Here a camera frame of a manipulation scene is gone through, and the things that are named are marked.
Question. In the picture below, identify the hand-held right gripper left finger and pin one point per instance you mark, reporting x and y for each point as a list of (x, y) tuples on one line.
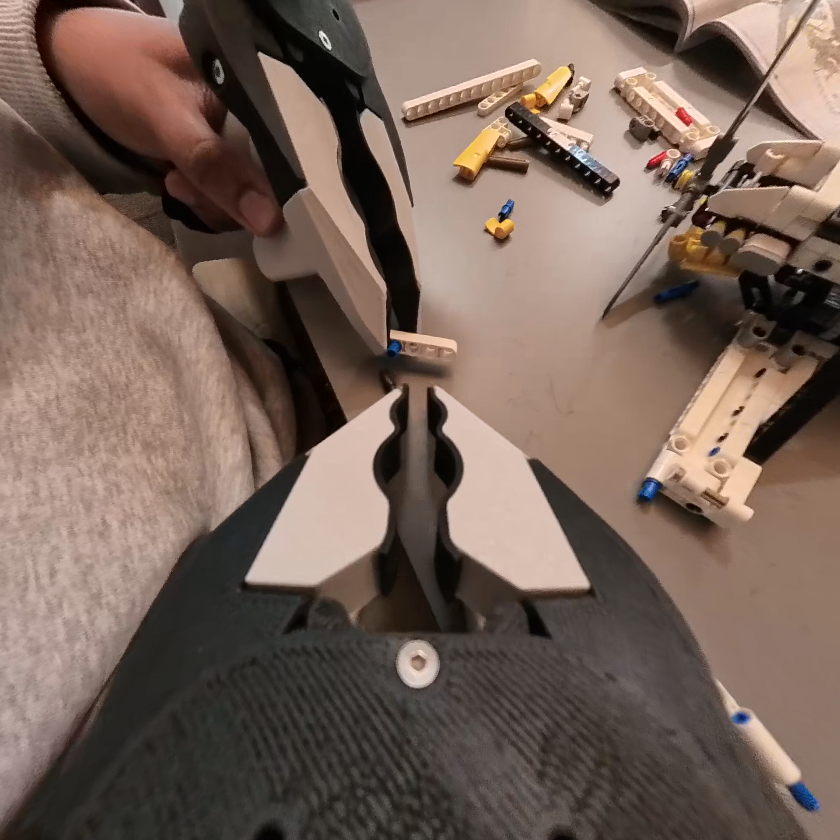
[(315, 525)]

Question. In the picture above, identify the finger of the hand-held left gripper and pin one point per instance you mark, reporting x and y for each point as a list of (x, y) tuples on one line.
[(328, 229), (387, 164)]

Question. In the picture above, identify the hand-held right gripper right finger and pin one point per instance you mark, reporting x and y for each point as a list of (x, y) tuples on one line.
[(518, 531)]

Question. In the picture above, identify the short white lego beam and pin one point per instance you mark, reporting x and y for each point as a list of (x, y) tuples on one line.
[(430, 348)]

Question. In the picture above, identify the person's left forearm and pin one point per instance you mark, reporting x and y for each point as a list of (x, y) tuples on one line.
[(19, 59)]

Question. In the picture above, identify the yellow lego panel white connector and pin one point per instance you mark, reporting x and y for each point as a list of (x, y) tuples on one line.
[(479, 152)]

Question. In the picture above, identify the long white lego beam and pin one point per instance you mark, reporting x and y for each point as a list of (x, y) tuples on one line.
[(472, 90)]

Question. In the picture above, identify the thin white lego beam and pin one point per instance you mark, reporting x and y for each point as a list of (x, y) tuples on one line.
[(502, 100)]

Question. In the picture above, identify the yellow lego panel black tip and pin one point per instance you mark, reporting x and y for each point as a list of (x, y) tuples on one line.
[(550, 85)]

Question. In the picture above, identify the long black lego beam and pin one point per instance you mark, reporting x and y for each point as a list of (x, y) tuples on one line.
[(568, 149)]

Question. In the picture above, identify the small grey lego connector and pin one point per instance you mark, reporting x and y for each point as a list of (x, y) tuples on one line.
[(643, 128)]

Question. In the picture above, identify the red lego pin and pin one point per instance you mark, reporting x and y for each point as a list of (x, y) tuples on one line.
[(656, 159)]

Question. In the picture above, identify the white lego beam assembly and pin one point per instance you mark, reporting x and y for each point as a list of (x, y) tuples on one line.
[(666, 108)]

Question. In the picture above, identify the small yellow lego bush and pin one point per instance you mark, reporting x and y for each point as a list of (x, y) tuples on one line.
[(686, 179)]

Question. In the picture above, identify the white lego beam blue pins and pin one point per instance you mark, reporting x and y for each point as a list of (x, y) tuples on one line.
[(768, 748)]

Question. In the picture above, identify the lego instruction booklet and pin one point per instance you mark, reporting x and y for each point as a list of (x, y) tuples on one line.
[(715, 26)]

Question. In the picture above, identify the white lego helicopter model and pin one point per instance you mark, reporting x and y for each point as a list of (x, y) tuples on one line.
[(774, 216)]

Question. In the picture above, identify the person's left hand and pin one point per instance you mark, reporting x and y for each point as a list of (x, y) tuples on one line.
[(151, 98)]

